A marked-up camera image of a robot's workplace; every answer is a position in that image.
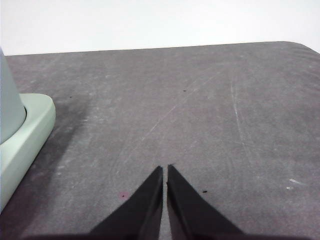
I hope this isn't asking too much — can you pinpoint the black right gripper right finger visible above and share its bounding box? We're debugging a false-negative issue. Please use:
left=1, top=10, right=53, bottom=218
left=166, top=163, right=242, bottom=240

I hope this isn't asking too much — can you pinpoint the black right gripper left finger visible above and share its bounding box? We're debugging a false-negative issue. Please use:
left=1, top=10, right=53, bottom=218
left=88, top=166, right=164, bottom=240

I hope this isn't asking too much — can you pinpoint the mint green steamer pot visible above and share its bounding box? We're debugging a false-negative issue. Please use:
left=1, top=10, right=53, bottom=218
left=0, top=47, right=27, bottom=146

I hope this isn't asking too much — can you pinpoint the mint green cooker base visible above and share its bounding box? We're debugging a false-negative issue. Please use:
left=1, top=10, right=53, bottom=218
left=0, top=93, right=57, bottom=214

